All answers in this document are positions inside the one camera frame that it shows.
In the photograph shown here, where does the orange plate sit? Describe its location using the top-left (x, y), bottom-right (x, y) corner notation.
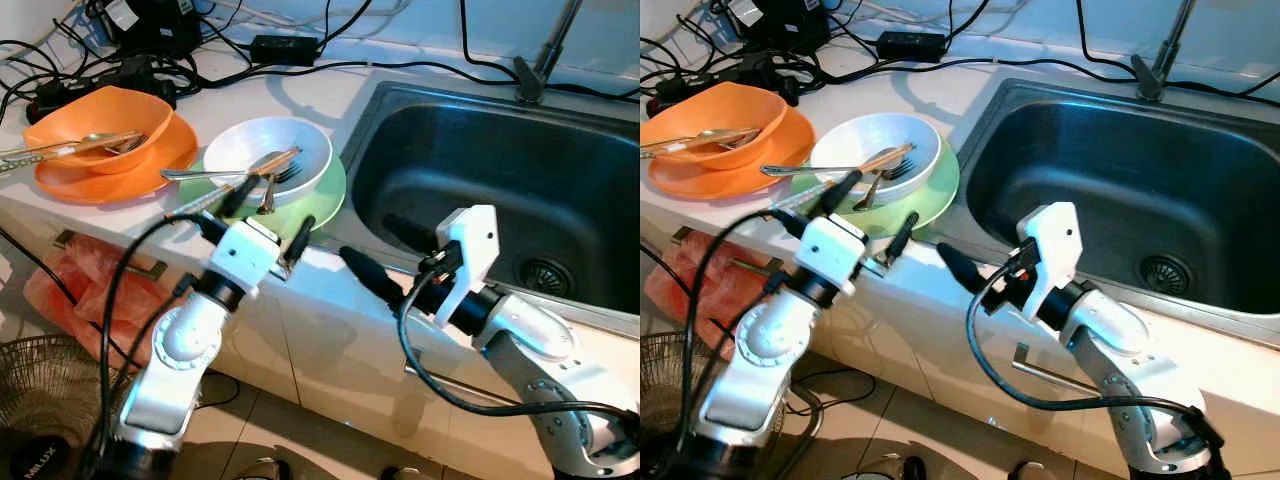
top-left (33, 112), bottom-right (200, 206)
top-left (648, 105), bottom-right (816, 201)

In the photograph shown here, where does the long-handled metal spoon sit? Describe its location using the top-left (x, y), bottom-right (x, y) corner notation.
top-left (762, 158), bottom-right (886, 181)
top-left (160, 160), bottom-right (276, 183)

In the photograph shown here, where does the sink drain strainer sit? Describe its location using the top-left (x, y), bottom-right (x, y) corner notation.
top-left (1140, 253), bottom-right (1196, 293)
top-left (520, 258), bottom-right (576, 296)

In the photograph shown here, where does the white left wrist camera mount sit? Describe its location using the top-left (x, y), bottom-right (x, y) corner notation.
top-left (795, 213), bottom-right (869, 296)
top-left (204, 217), bottom-right (284, 299)

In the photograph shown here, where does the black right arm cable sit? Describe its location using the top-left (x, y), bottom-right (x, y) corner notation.
top-left (965, 262), bottom-right (1216, 441)
top-left (396, 268), bottom-right (641, 421)

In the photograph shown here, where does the white bowl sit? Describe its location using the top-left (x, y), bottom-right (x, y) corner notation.
top-left (203, 116), bottom-right (334, 209)
top-left (810, 112), bottom-right (942, 204)

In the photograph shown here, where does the black counter cable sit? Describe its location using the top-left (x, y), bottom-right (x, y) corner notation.
top-left (800, 50), bottom-right (1280, 99)
top-left (170, 55), bottom-right (641, 103)

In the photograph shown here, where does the dark metal faucet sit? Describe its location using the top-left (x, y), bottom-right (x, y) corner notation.
top-left (512, 0), bottom-right (586, 105)
top-left (1130, 0), bottom-right (1201, 103)

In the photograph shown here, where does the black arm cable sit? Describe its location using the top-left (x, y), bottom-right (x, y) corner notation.
top-left (396, 268), bottom-right (641, 421)
top-left (965, 262), bottom-right (1216, 441)
top-left (92, 212), bottom-right (229, 471)
top-left (680, 207), bottom-right (809, 471)

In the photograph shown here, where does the short metal spoon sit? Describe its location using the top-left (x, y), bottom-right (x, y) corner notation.
top-left (0, 130), bottom-right (146, 169)
top-left (640, 127), bottom-right (761, 161)

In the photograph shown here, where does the red plastic bag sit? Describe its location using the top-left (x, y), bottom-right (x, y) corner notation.
top-left (645, 235), bottom-right (771, 366)
top-left (22, 235), bottom-right (181, 369)

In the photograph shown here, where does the black fan power cable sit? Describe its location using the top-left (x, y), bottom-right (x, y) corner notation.
top-left (195, 368), bottom-right (243, 411)
top-left (790, 365), bottom-right (879, 421)

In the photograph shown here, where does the black power adapter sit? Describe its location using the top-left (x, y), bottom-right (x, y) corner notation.
top-left (248, 35), bottom-right (323, 67)
top-left (876, 30), bottom-right (949, 63)

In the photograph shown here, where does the stainless steel sink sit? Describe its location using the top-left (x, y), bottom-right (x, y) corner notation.
top-left (318, 80), bottom-right (641, 339)
top-left (935, 78), bottom-right (1280, 321)

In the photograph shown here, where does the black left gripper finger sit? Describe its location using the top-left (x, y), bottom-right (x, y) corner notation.
top-left (282, 214), bottom-right (318, 278)
top-left (818, 169), bottom-right (865, 218)
top-left (884, 211), bottom-right (922, 269)
top-left (214, 172), bottom-right (264, 222)

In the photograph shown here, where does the orange bowl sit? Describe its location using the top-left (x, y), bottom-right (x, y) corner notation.
top-left (22, 85), bottom-right (175, 177)
top-left (640, 82), bottom-right (789, 171)

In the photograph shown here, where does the green plate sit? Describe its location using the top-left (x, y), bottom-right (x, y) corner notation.
top-left (177, 150), bottom-right (349, 238)
top-left (790, 140), bottom-right (961, 239)

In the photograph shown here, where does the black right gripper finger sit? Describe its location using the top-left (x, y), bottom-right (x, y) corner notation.
top-left (383, 212), bottom-right (443, 259)
top-left (338, 245), bottom-right (413, 309)
top-left (975, 215), bottom-right (1026, 259)
top-left (936, 240), bottom-right (1003, 299)

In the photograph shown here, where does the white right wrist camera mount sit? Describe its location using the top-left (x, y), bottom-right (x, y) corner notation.
top-left (430, 204), bottom-right (500, 329)
top-left (1014, 200), bottom-right (1086, 323)

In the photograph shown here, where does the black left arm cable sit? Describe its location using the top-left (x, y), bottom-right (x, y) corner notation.
top-left (92, 212), bottom-right (229, 471)
top-left (680, 207), bottom-right (809, 471)

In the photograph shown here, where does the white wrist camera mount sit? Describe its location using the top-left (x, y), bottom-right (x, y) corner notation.
top-left (1014, 200), bottom-right (1086, 323)
top-left (795, 213), bottom-right (869, 296)
top-left (430, 204), bottom-right (500, 329)
top-left (204, 217), bottom-right (284, 299)

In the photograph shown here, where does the metal cabinet handle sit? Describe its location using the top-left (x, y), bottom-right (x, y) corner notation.
top-left (52, 229), bottom-right (169, 282)
top-left (672, 225), bottom-right (761, 271)
top-left (404, 360), bottom-right (526, 409)
top-left (1012, 342), bottom-right (1106, 396)

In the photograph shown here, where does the black power strip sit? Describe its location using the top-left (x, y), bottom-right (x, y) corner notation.
top-left (35, 58), bottom-right (181, 113)

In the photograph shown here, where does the wooden chopstick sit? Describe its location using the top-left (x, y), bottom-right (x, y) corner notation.
top-left (165, 148), bottom-right (303, 221)
top-left (770, 143), bottom-right (916, 216)

